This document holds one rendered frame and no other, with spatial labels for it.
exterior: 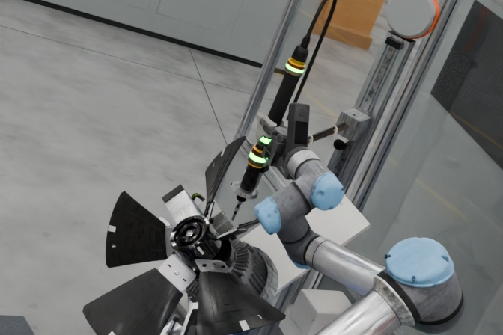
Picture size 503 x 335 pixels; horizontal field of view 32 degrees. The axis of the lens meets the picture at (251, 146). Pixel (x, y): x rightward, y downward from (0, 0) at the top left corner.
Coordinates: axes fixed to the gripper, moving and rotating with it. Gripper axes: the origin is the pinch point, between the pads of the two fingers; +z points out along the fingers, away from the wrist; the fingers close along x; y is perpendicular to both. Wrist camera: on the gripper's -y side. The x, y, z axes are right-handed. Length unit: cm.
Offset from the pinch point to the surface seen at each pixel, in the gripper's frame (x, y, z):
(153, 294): -12, 57, 1
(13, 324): -61, 38, -36
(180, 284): -5, 53, 1
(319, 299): 54, 65, 15
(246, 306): 1.6, 43.0, -20.8
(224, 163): 8.5, 27.7, 25.4
